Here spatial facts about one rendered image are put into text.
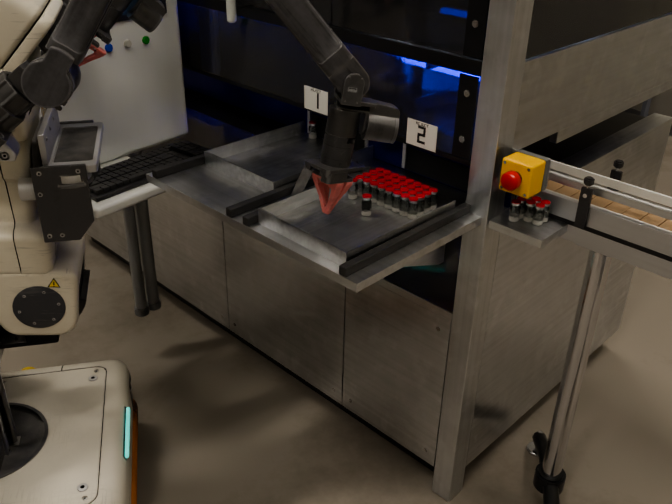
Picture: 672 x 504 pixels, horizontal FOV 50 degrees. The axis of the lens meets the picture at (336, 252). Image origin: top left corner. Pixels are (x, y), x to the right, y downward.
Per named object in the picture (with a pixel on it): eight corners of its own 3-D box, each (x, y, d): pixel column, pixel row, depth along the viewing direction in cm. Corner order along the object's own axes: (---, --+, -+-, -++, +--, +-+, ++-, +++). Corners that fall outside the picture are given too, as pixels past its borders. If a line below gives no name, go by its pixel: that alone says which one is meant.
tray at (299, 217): (367, 179, 175) (367, 165, 173) (454, 214, 159) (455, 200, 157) (258, 223, 154) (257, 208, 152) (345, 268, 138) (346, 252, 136)
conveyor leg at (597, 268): (541, 470, 201) (594, 226, 164) (570, 488, 196) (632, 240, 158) (523, 488, 196) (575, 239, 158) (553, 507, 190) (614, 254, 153)
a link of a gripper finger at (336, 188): (355, 216, 139) (364, 169, 135) (329, 221, 134) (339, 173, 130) (330, 204, 143) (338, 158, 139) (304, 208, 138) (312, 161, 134)
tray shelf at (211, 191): (291, 134, 206) (291, 127, 205) (500, 213, 164) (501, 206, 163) (146, 181, 176) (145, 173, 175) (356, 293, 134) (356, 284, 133)
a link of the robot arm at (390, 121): (338, 63, 131) (346, 72, 123) (398, 73, 134) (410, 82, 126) (327, 128, 136) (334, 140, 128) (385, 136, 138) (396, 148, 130)
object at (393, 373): (249, 181, 388) (242, 12, 345) (613, 349, 263) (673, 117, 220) (77, 243, 325) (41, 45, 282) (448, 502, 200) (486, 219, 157)
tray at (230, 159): (303, 132, 202) (303, 120, 201) (373, 158, 187) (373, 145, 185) (205, 164, 181) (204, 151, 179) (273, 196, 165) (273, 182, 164)
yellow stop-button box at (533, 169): (516, 179, 156) (521, 148, 153) (545, 190, 152) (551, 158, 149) (496, 189, 152) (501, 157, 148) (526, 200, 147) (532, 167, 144)
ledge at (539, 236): (522, 208, 167) (523, 201, 166) (573, 227, 159) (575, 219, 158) (487, 228, 158) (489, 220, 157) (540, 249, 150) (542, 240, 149)
